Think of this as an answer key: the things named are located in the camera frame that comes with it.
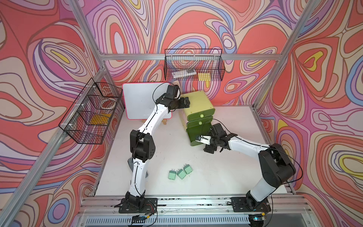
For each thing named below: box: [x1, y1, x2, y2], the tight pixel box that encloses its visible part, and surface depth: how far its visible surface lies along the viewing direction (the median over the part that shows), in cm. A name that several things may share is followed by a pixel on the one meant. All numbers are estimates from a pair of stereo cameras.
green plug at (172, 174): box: [168, 168, 177, 181], surface depth 85 cm
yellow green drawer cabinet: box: [177, 90, 216, 146], surface depth 95 cm
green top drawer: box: [187, 108, 216, 121], surface depth 91 cm
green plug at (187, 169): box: [183, 163, 193, 175], surface depth 86 cm
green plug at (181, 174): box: [176, 168, 187, 180], surface depth 84 cm
